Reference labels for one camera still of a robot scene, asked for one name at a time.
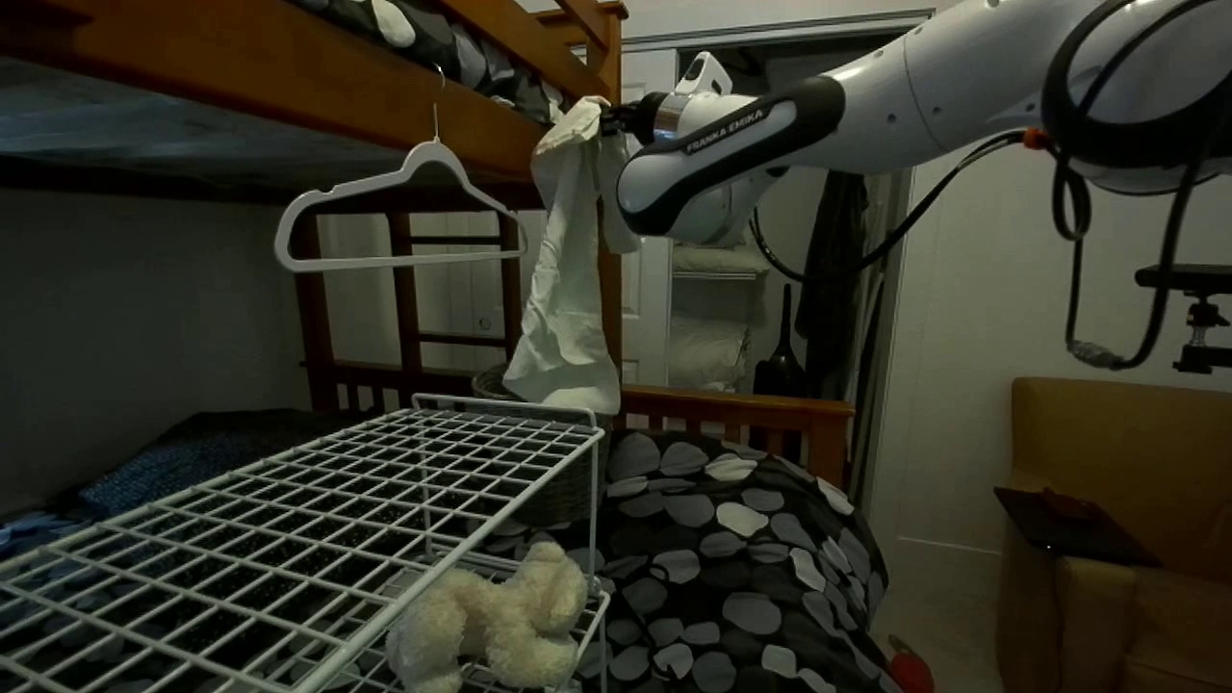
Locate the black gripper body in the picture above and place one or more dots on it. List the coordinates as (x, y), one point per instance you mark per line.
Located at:
(630, 121)

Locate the white cloth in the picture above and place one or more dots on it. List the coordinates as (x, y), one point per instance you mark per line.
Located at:
(564, 284)

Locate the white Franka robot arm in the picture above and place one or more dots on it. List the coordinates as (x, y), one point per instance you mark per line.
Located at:
(924, 78)

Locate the dotted bedding on bunk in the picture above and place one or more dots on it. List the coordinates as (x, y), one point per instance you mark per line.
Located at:
(474, 61)

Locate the folded white closet bedding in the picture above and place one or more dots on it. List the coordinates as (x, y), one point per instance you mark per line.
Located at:
(718, 262)

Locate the white plastic clothes hanger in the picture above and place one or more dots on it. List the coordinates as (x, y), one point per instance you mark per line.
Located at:
(429, 157)

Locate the stacked white closet linen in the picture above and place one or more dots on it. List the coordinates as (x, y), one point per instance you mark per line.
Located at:
(712, 348)

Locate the black polka dot hamper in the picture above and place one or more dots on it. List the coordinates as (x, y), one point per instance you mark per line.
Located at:
(744, 579)

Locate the cream plush toy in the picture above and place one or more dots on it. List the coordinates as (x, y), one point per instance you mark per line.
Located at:
(501, 623)

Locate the tan armchair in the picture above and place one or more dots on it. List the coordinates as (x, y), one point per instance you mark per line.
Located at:
(1128, 450)

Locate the blue bed sheet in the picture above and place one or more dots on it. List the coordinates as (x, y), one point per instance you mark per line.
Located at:
(139, 484)

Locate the red round object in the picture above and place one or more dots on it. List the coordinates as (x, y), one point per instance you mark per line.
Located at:
(909, 672)

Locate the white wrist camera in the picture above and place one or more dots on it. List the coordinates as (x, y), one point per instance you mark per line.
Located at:
(698, 78)

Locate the wooden bunk bed frame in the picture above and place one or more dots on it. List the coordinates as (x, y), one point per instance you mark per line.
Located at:
(386, 102)

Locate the black camera on mount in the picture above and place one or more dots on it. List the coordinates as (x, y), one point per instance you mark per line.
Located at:
(1198, 314)

